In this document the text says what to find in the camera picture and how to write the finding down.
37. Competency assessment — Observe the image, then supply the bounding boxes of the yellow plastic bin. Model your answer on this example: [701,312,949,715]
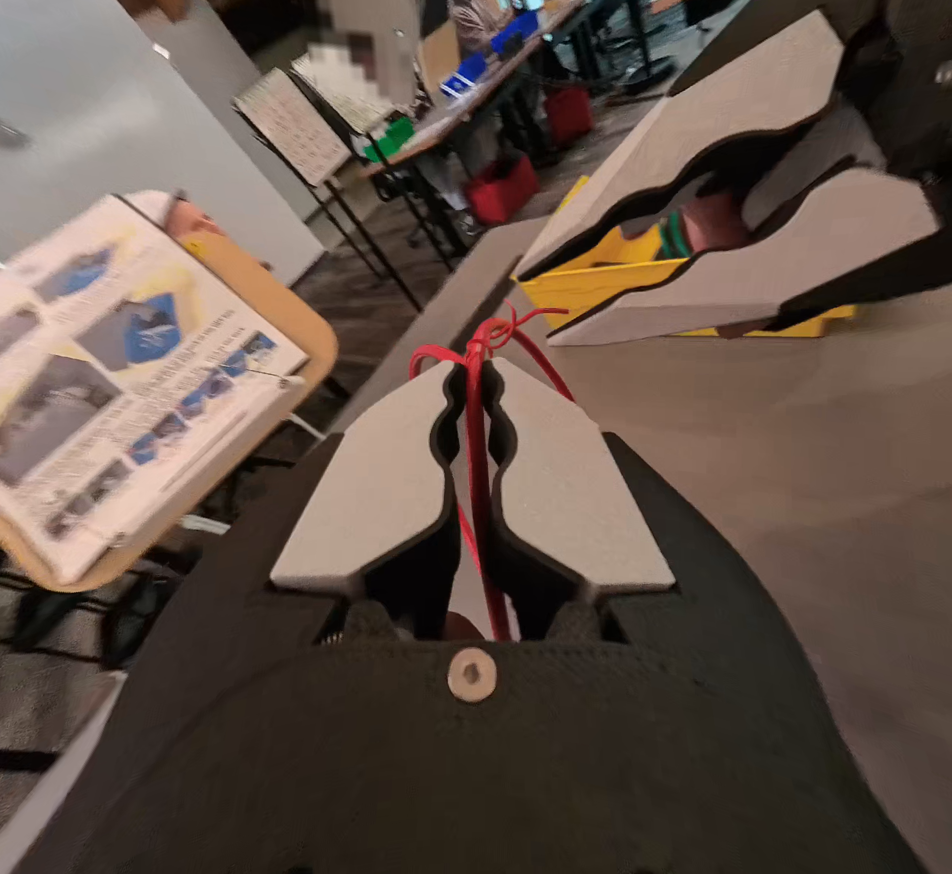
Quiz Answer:
[512,176,856,339]

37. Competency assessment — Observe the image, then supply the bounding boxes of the green ethernet cable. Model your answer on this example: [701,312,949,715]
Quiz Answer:
[658,212,693,261]

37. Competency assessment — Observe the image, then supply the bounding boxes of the black floor stand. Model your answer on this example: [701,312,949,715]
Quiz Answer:
[617,0,676,95]

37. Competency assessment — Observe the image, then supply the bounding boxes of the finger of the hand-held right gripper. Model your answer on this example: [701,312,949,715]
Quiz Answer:
[513,9,849,281]
[546,108,942,348]

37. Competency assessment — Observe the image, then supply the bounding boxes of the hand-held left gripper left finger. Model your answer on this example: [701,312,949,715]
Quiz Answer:
[269,359,464,640]

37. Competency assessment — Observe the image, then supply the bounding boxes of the person's right hand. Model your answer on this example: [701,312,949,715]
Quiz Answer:
[680,191,751,255]

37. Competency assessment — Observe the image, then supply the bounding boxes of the thin red wire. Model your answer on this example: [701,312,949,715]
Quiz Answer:
[476,300,570,362]

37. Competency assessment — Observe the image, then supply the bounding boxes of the red container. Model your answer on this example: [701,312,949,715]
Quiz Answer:
[545,87,595,146]

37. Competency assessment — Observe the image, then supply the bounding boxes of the red ethernet cable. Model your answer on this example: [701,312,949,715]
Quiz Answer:
[409,316,577,643]

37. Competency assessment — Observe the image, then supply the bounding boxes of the blue bin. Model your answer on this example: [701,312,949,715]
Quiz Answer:
[440,54,488,97]
[491,11,540,57]

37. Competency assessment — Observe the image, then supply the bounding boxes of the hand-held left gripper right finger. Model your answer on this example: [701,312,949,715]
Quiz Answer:
[482,357,678,640]

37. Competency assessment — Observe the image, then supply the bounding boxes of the white chart board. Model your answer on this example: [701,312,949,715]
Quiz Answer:
[290,52,395,134]
[234,66,351,187]

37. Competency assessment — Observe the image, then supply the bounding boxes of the printed instruction sheet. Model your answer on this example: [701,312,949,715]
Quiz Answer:
[0,193,309,585]

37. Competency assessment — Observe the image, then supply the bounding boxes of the instruction sheet on wooden stand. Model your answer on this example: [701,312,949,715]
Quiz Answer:
[0,189,339,592]

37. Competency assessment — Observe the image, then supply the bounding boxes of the red bag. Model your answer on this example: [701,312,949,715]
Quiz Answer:
[465,156,540,226]

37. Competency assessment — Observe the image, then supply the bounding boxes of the green bin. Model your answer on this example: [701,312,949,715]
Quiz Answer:
[363,117,415,162]

